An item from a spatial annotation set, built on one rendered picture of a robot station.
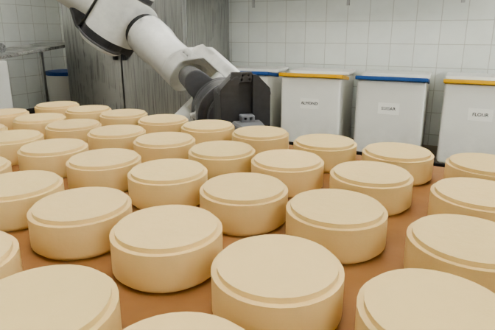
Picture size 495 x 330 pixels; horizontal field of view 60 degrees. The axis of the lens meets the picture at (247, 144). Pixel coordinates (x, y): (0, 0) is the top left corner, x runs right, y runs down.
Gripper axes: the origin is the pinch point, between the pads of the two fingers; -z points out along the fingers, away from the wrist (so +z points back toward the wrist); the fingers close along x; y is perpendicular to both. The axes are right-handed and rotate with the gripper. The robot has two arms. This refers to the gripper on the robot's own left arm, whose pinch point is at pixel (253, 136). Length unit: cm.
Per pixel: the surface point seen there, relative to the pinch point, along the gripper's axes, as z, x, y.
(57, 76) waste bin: 485, -37, -106
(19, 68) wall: 507, -28, -149
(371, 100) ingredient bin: 265, -42, 165
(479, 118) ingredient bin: 217, -50, 226
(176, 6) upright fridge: 344, 32, 20
